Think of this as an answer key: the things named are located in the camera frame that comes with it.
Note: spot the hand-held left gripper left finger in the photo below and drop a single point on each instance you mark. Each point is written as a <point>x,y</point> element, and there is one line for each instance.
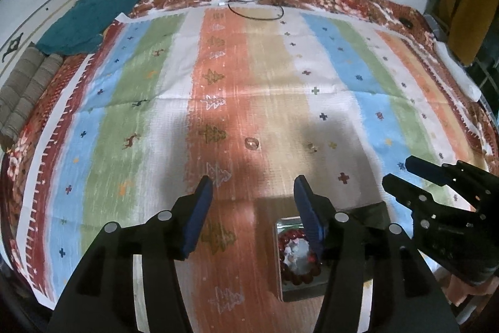
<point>199,216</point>

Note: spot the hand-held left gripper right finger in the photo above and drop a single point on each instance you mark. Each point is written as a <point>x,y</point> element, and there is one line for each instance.
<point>310,216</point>

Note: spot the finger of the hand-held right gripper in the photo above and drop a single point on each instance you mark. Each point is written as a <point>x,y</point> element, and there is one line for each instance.
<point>409,196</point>
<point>429,169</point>

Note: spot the rectangular metal tin box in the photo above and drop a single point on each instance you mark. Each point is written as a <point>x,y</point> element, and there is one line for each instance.
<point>290,293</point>

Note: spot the clear glass bead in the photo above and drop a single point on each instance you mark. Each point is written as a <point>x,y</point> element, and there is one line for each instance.
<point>252,143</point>

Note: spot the white oblong object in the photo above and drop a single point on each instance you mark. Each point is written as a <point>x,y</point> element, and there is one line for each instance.
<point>456,71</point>

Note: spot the striped colourful mat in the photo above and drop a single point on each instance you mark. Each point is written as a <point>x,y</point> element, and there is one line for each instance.
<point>253,83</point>

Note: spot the small black object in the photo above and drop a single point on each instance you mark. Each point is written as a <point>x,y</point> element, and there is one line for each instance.
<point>407,22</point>

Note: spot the brown striped cushion roll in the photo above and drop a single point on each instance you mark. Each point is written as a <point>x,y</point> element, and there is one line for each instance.
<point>17,83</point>
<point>33,95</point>

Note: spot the teal pillow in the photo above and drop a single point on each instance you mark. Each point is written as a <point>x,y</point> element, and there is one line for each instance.
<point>105,5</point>

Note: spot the white decorated headboard panel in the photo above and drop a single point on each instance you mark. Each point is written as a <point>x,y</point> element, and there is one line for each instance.
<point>39,17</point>

